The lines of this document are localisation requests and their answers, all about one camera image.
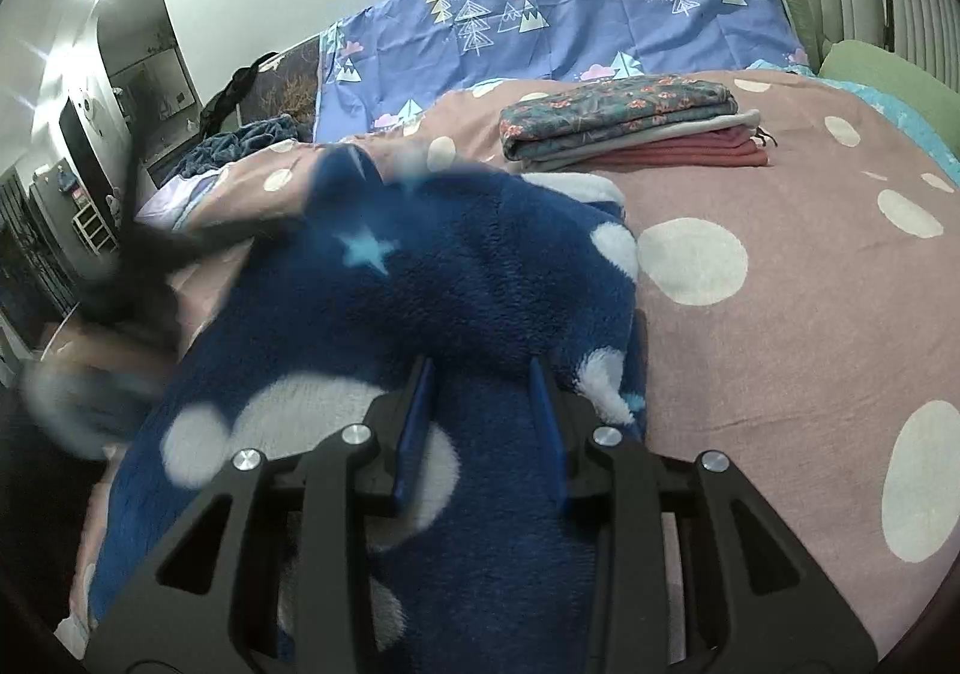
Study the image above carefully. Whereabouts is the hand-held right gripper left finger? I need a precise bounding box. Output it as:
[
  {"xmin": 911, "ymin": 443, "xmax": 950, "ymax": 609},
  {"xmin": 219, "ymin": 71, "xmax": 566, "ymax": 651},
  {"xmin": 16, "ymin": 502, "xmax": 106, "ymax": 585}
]
[{"xmin": 84, "ymin": 355, "xmax": 437, "ymax": 674}]

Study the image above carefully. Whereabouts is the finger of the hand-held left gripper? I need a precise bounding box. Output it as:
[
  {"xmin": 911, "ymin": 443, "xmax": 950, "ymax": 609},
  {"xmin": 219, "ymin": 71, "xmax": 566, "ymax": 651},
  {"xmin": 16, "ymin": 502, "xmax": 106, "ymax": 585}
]
[
  {"xmin": 161, "ymin": 209, "xmax": 316, "ymax": 266},
  {"xmin": 120, "ymin": 141, "xmax": 147, "ymax": 253}
]

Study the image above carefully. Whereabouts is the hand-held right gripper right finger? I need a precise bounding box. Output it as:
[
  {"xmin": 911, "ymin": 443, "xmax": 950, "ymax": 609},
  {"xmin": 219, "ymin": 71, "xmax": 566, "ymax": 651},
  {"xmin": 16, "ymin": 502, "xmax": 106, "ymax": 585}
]
[{"xmin": 529, "ymin": 357, "xmax": 878, "ymax": 674}]

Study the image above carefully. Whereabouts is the blue fleece star-print garment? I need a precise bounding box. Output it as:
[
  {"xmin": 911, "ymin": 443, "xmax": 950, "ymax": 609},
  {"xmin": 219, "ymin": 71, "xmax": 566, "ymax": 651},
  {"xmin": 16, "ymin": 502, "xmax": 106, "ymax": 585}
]
[{"xmin": 75, "ymin": 145, "xmax": 650, "ymax": 674}]

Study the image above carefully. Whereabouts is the person's left forearm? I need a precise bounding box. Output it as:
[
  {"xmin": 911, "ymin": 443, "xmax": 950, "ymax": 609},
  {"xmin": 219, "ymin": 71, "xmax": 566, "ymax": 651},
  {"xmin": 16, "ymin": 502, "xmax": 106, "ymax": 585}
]
[{"xmin": 19, "ymin": 336, "xmax": 170, "ymax": 462}]

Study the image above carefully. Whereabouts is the stack of folded clothes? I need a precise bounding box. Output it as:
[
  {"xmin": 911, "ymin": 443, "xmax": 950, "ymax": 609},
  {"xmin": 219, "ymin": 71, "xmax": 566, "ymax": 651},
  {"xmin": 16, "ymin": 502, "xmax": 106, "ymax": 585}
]
[{"xmin": 500, "ymin": 76, "xmax": 737, "ymax": 163}]

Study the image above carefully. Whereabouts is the lavender cloth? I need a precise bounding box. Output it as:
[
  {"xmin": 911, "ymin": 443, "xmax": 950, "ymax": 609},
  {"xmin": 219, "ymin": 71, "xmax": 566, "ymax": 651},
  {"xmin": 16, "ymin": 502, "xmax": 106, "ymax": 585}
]
[{"xmin": 135, "ymin": 167, "xmax": 230, "ymax": 229}]

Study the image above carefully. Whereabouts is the white rack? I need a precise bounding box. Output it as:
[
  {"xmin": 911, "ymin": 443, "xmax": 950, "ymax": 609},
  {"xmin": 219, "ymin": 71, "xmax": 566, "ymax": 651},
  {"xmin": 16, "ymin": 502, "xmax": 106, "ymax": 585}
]
[{"xmin": 71, "ymin": 205, "xmax": 121, "ymax": 262}]

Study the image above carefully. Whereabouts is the dark teal blanket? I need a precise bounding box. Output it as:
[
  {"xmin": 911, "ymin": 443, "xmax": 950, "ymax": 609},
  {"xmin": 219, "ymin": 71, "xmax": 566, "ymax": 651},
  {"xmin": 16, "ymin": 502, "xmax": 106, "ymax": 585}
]
[{"xmin": 176, "ymin": 115, "xmax": 313, "ymax": 184}]

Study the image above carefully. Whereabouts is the black bag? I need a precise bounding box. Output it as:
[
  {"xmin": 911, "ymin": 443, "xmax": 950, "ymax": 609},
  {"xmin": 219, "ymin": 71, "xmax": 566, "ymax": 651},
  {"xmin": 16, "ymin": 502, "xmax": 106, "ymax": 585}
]
[{"xmin": 199, "ymin": 51, "xmax": 283, "ymax": 139}]

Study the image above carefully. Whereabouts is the dark brown printed cloth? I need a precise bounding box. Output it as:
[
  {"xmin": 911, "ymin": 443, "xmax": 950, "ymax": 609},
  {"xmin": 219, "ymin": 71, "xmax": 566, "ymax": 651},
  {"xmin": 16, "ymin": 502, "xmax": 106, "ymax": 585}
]
[{"xmin": 240, "ymin": 36, "xmax": 325, "ymax": 142}]

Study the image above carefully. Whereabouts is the pink polka dot blanket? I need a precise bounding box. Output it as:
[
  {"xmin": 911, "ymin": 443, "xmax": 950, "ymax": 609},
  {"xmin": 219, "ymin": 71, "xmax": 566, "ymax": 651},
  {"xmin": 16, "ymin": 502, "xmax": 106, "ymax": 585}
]
[{"xmin": 56, "ymin": 68, "xmax": 960, "ymax": 652}]

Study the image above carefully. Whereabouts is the pink folded garment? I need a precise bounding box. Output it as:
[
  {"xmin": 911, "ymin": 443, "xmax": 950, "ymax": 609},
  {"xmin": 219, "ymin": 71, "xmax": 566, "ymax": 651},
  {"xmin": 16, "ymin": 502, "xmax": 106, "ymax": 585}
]
[{"xmin": 592, "ymin": 125, "xmax": 773, "ymax": 171}]

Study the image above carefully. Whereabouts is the light grey folded garment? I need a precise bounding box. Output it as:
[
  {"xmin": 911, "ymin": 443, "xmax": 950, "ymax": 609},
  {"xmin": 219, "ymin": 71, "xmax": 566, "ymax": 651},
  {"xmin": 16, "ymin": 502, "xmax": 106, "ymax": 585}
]
[{"xmin": 525, "ymin": 110, "xmax": 763, "ymax": 172}]

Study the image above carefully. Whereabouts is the purple tree print sheet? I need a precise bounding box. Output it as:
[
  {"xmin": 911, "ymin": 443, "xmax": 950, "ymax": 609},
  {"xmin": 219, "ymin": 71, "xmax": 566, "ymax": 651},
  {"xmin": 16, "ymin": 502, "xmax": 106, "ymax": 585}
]
[{"xmin": 315, "ymin": 0, "xmax": 811, "ymax": 139}]

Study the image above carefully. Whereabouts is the light blue sheet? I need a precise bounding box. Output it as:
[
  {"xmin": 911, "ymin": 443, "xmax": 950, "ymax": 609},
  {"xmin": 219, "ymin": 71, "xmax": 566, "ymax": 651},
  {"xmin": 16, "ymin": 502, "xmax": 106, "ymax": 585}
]
[{"xmin": 847, "ymin": 81, "xmax": 960, "ymax": 166}]

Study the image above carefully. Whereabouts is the arched wall mirror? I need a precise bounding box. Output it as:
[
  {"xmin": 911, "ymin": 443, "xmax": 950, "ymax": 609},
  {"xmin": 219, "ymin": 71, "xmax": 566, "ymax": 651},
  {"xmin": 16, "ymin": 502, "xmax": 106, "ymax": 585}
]
[{"xmin": 96, "ymin": 0, "xmax": 203, "ymax": 169}]

